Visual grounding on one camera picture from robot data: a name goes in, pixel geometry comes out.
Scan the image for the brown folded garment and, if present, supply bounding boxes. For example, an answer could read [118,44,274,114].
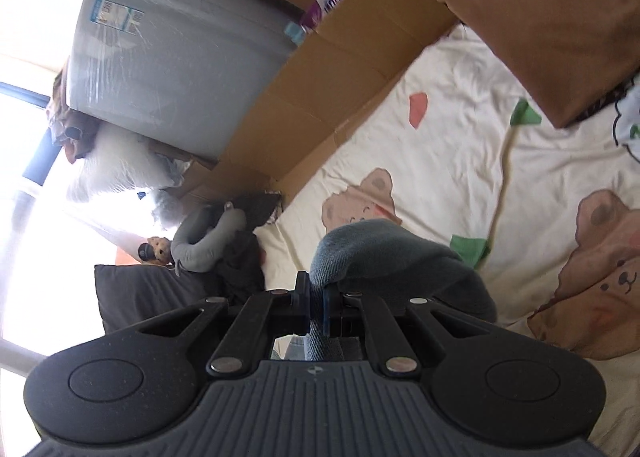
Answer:
[431,0,640,129]

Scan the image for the white plastic bag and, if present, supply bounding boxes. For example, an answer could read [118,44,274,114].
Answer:
[65,129,188,202]

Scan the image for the grey neck pillow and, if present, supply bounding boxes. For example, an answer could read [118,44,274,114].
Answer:
[170,202,248,274]

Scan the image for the small teddy bear toy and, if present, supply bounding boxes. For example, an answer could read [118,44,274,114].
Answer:
[137,236,173,265]

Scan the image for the dark grey duvet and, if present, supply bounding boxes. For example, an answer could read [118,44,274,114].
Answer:
[94,264,226,335]

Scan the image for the brown cloth pile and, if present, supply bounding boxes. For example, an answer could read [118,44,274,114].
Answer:
[47,72,101,162]

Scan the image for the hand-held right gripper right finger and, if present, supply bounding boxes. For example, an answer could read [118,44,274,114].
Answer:
[322,286,496,379]

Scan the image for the grey fluffy plush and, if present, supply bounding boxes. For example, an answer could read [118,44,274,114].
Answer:
[150,189,187,233]

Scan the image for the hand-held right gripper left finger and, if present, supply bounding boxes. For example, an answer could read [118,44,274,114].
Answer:
[137,271,313,379]

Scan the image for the cream bear print bed sheet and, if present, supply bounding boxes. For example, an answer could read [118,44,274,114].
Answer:
[255,24,640,457]

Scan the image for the brown cardboard sheet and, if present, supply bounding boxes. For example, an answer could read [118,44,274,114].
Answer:
[165,0,461,218]

